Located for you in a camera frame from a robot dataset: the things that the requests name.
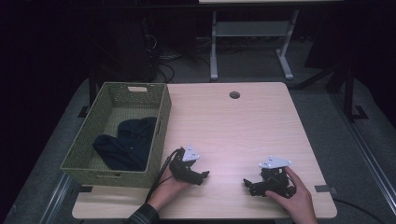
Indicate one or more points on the grey tape strip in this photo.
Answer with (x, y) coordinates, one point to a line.
(325, 188)

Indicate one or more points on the green woven basket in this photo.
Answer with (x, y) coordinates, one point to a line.
(93, 178)

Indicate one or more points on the metal floor rail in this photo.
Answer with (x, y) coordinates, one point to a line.
(367, 149)
(56, 199)

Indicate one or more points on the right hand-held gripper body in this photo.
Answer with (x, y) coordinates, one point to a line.
(275, 180)

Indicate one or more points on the dark cloth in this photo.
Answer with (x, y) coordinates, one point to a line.
(130, 146)

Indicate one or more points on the person's right hand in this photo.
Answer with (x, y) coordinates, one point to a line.
(299, 202)

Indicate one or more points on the person's left hand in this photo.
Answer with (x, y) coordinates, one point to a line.
(166, 189)

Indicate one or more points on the black metal stand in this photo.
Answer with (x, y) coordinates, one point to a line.
(91, 93)
(348, 93)

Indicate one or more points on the white metal table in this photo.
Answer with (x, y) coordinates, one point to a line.
(250, 29)

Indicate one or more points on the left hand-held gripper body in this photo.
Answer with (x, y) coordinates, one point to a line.
(183, 169)

